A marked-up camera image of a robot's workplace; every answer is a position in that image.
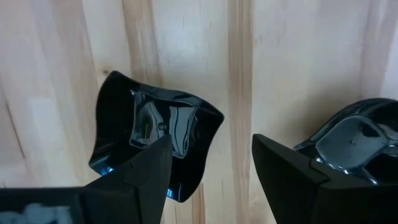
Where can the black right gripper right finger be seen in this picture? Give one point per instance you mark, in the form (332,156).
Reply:
(295,193)

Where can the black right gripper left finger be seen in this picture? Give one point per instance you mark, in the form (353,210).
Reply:
(140,189)

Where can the black wavy square plate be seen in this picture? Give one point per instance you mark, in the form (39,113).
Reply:
(118,118)

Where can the black leaf-shaped plate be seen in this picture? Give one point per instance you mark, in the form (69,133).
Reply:
(351,140)

